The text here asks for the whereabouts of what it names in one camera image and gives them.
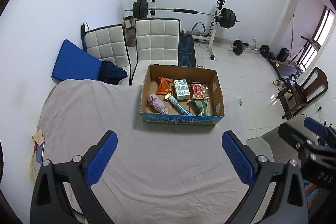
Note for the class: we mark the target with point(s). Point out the green snack packet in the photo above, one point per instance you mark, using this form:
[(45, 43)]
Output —
[(200, 107)]

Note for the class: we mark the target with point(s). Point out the white paper slip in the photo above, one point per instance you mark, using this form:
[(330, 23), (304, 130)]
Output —
[(239, 100)]

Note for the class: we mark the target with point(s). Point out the long barbell with black plates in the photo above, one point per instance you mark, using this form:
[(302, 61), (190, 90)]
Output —
[(183, 11)]

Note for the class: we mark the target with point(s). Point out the person's right forearm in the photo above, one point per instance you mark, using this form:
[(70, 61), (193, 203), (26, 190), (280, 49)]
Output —
[(311, 195)]

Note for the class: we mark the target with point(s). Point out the orange snack packet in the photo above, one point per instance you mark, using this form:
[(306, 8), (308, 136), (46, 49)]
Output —
[(164, 86)]

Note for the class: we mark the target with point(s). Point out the blue white long packet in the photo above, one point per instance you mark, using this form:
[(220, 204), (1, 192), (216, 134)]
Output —
[(178, 105)]

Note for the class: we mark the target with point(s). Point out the white weight rack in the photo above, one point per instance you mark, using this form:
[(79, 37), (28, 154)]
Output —
[(214, 29)]

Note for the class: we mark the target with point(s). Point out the white blue tissue pack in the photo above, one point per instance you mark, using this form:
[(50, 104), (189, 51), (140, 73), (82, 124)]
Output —
[(182, 89)]

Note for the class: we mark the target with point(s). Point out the black speaker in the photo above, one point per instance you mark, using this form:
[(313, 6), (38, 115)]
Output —
[(283, 54)]

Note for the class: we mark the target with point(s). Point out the black blue pole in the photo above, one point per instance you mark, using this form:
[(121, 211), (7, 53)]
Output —
[(84, 36)]

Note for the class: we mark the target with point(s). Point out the grey tablecloth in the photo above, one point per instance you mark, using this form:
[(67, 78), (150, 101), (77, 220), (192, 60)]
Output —
[(118, 161)]

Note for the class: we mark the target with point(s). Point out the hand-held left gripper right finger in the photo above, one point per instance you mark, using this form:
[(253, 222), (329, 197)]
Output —
[(237, 158)]

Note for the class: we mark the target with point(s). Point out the short barbell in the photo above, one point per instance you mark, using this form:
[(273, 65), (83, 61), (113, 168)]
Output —
[(249, 48)]

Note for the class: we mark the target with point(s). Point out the blue foam mat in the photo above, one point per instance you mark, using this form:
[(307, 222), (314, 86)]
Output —
[(76, 61)]

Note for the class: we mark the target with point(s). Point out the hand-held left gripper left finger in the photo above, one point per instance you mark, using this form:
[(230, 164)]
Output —
[(102, 158)]

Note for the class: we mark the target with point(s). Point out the beige plastic chair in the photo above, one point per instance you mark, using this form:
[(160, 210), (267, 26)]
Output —
[(265, 145)]

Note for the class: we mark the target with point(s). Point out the cardboard box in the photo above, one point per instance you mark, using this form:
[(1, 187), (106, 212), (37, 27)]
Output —
[(215, 98)]

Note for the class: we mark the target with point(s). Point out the white quilted chair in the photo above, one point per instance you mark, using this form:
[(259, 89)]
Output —
[(107, 45), (157, 40)]

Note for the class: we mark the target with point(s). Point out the glass jar with lid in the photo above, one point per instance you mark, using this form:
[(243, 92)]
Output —
[(130, 32)]

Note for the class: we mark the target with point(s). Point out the dark blue garment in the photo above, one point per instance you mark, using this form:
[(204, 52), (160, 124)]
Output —
[(113, 73)]

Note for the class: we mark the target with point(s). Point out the pale sock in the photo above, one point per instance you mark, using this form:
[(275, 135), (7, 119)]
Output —
[(157, 103)]

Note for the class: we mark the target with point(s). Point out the black blue weight bench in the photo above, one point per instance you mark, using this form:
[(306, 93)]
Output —
[(187, 49)]

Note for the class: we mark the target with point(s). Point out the red snack packet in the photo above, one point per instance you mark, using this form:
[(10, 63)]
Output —
[(197, 91)]

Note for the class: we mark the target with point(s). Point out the tan crumpled paper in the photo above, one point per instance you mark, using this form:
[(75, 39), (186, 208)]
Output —
[(38, 136)]

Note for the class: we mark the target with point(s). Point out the dark wooden chair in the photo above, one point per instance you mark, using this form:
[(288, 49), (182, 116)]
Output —
[(302, 92)]

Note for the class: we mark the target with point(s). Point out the white shoes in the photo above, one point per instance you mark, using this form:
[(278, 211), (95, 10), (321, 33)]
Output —
[(278, 83)]

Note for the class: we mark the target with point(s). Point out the blue phone with notes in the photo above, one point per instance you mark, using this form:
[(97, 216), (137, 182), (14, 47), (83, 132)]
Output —
[(40, 151)]

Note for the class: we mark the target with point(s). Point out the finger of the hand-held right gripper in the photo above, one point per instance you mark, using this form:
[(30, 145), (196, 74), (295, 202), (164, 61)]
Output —
[(315, 126), (288, 133)]

